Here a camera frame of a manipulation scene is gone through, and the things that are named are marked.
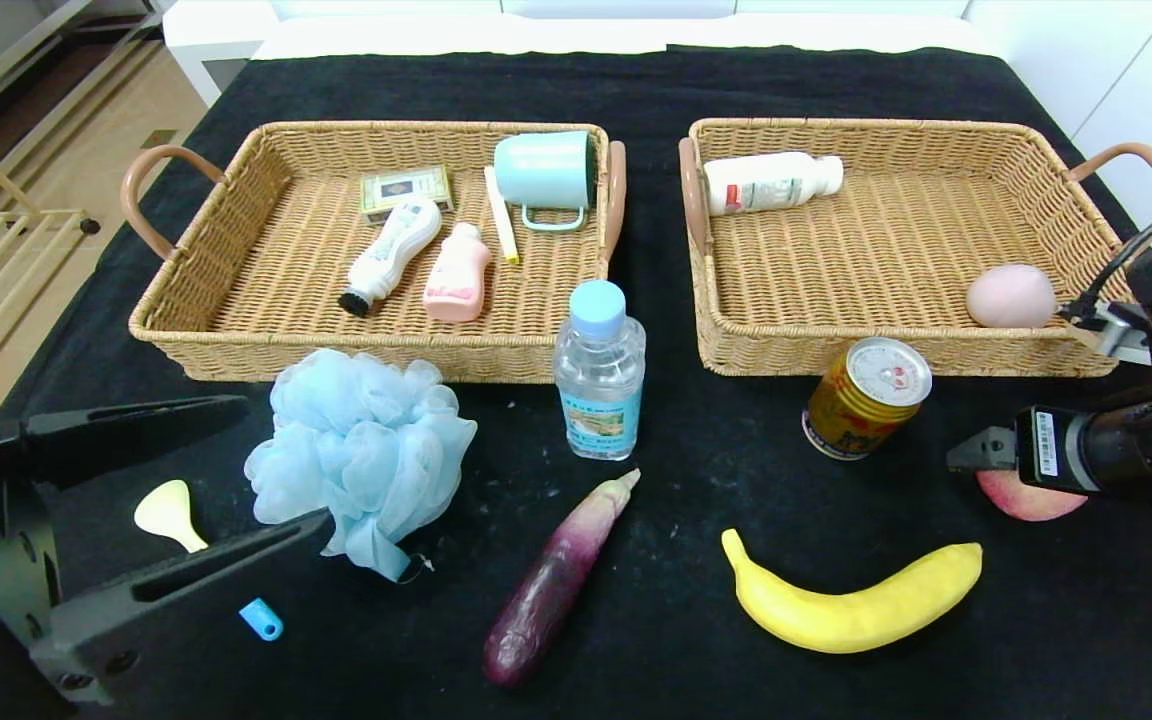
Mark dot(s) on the gold drink can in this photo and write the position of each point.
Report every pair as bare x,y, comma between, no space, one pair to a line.
856,410

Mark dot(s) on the white stick with yellow tip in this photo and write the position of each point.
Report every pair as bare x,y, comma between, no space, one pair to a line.
501,218

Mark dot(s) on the wicker basket with food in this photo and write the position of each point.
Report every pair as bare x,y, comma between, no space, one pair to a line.
886,258

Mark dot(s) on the mint green mug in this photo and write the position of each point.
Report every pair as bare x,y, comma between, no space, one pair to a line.
540,168

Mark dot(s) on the light blue bath pouf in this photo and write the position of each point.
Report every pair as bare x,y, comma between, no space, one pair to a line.
356,450

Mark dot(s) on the yellow banana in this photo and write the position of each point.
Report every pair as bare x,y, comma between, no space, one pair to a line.
836,615

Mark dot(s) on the white bottle with black brush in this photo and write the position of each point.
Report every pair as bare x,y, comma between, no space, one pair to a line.
394,248

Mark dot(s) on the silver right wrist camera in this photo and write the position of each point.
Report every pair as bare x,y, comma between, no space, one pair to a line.
1126,335

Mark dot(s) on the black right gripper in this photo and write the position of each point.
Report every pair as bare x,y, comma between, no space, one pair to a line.
1044,447

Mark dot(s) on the purple eggplant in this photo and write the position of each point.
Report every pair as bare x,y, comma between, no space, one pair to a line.
551,580

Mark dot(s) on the small green floor tag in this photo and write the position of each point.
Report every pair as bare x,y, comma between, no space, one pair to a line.
160,139

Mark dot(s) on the pale pink egg-shaped fruit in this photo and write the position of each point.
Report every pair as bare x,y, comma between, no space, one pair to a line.
1011,296

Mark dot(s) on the white bottle with red label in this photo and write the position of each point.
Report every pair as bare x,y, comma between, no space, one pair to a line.
776,183

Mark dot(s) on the small printed card box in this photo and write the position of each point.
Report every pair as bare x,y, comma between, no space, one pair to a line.
404,188

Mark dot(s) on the clear water bottle blue cap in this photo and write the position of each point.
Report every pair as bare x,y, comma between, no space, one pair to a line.
600,380

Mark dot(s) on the pink lotion bottle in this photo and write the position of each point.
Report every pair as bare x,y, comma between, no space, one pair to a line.
456,278

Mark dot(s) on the black table cloth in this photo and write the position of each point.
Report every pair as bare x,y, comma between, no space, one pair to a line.
686,600

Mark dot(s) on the wicker basket with toiletries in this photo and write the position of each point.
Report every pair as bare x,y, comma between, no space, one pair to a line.
276,298

